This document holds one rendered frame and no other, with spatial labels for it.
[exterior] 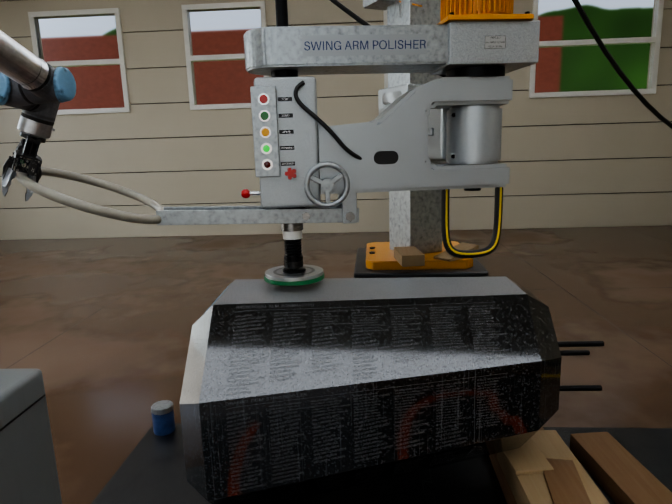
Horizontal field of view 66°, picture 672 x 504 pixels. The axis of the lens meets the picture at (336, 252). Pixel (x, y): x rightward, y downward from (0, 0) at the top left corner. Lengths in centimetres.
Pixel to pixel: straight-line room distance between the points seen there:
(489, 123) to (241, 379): 116
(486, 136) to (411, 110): 28
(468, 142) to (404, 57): 36
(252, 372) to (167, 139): 692
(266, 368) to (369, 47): 106
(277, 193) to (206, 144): 645
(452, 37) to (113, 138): 727
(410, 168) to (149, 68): 697
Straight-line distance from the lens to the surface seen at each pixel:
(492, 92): 189
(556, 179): 834
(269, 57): 177
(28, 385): 128
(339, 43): 178
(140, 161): 852
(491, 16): 187
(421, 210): 249
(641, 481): 231
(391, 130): 178
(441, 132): 201
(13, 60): 157
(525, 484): 195
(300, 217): 181
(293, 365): 163
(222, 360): 168
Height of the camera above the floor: 130
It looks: 12 degrees down
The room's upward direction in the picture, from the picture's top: 2 degrees counter-clockwise
